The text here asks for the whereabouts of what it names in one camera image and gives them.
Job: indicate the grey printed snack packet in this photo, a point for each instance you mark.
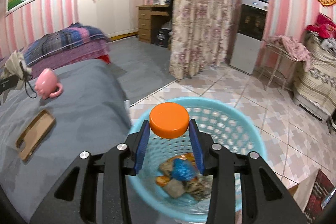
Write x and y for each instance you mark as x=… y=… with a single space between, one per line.
x=198 y=187

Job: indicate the brown paper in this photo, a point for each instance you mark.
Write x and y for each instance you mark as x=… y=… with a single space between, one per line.
x=166 y=166

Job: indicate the cardboard box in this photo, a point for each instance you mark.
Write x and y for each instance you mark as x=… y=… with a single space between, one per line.
x=302 y=187

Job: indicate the beige face mask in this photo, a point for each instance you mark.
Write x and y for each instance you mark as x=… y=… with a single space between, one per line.
x=14 y=66

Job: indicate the blue plastic bag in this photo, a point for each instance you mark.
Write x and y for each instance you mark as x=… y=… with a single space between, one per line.
x=183 y=169

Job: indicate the plaid blanket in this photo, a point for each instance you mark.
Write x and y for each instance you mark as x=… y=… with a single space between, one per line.
x=65 y=40

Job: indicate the pink pig mug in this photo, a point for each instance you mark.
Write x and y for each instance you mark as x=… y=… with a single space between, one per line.
x=48 y=83

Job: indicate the orange snack wrapper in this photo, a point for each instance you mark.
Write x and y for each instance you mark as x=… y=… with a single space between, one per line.
x=187 y=157

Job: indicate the turquoise plastic basket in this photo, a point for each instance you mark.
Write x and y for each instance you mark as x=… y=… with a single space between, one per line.
x=231 y=124

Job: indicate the water dispenser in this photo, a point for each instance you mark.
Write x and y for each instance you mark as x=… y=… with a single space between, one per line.
x=249 y=35

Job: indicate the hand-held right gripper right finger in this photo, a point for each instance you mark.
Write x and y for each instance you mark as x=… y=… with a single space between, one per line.
x=197 y=145

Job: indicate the purple bed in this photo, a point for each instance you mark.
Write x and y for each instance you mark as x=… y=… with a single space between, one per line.
x=78 y=54

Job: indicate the orange plastic lid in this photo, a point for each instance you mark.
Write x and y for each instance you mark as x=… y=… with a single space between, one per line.
x=169 y=120

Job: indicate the blue and floral curtain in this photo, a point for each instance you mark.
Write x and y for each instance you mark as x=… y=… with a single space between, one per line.
x=199 y=24

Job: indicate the pile of red clothes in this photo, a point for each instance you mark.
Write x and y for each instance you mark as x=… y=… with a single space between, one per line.
x=321 y=26

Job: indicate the pink cloth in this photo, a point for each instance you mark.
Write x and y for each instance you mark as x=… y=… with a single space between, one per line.
x=291 y=47

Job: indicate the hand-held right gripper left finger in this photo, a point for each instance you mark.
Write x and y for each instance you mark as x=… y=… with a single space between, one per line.
x=140 y=150

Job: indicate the red plaid bag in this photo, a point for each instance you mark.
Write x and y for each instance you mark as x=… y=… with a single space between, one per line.
x=317 y=195

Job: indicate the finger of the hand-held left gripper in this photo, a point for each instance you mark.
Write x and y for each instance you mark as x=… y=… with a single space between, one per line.
x=8 y=83

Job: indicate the tan phone case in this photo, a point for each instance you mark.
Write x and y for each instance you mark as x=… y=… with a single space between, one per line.
x=35 y=134

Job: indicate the white bag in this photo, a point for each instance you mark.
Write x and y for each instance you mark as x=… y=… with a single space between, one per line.
x=166 y=26

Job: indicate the black box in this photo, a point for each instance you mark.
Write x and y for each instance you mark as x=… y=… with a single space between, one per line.
x=160 y=36

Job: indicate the floral covered cabinet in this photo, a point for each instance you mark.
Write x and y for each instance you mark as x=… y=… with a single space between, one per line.
x=315 y=87

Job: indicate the wooden desk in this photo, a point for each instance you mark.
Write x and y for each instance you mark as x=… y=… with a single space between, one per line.
x=149 y=20

